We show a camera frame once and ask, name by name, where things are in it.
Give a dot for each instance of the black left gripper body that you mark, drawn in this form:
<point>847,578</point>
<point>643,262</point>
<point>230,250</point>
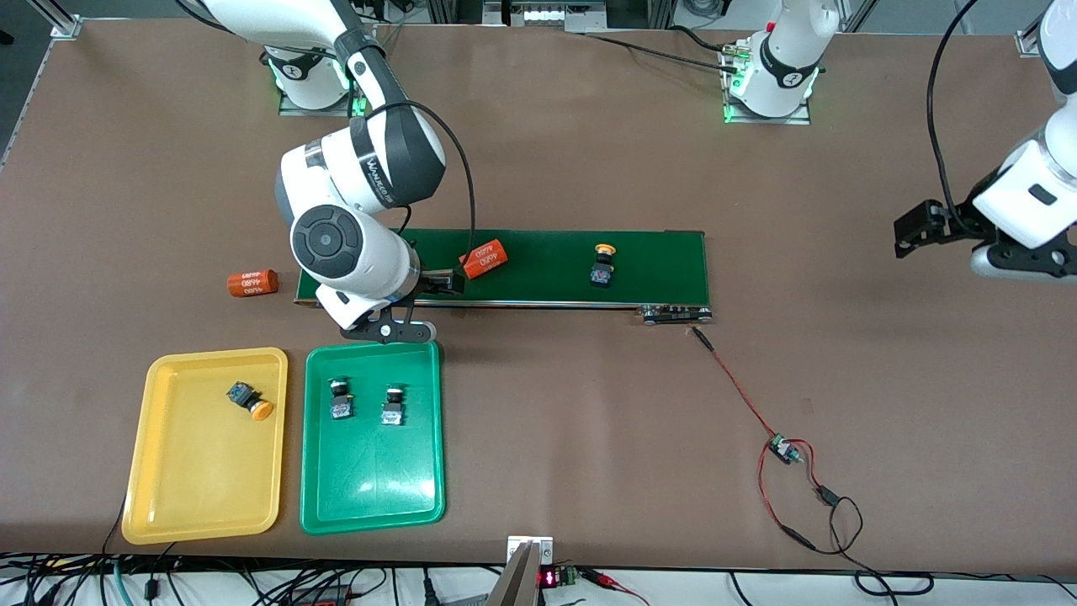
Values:
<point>957,222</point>

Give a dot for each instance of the orange 4680 cylinder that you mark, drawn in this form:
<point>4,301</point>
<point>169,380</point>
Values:
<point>252,284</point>
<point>488,259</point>

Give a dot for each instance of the green push button switch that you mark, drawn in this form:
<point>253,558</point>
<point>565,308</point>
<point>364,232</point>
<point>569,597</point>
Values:
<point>392,414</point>
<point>341,410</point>

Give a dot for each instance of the yellow push button switch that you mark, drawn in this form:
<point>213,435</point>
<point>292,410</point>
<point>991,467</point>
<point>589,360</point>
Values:
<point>240,393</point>
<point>602,273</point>

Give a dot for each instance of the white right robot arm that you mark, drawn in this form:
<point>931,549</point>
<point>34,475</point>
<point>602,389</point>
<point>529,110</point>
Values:
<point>379,252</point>

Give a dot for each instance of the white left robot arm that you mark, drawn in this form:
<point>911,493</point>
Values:
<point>1026,194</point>

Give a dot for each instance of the green conveyor belt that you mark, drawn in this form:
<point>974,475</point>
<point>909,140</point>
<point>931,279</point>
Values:
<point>656,261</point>

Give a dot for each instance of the green plastic tray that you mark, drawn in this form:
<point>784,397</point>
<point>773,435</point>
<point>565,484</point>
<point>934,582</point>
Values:
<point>370,488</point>

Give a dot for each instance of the small speed controller board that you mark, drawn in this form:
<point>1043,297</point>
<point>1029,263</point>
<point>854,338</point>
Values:
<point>782,449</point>

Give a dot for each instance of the metal box with white labels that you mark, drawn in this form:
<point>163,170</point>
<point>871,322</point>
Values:
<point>547,15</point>

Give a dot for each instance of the yellow plastic tray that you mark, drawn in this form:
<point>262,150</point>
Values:
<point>206,488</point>

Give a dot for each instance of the red digit display module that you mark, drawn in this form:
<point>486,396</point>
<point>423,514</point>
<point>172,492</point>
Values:
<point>549,578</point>

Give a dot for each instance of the red clip lead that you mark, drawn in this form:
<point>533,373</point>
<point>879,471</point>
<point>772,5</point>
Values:
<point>602,577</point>

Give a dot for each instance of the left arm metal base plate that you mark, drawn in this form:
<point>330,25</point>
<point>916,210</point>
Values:
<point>799,119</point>

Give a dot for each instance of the silver aluminium frame bracket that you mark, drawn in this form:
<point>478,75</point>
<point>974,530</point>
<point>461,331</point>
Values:
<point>1029,44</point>
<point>66,28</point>

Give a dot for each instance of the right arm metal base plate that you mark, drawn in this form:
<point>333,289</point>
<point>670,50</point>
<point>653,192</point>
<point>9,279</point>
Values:
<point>294,111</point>

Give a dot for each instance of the grey metal camera mount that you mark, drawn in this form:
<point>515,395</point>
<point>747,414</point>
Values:
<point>522,581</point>

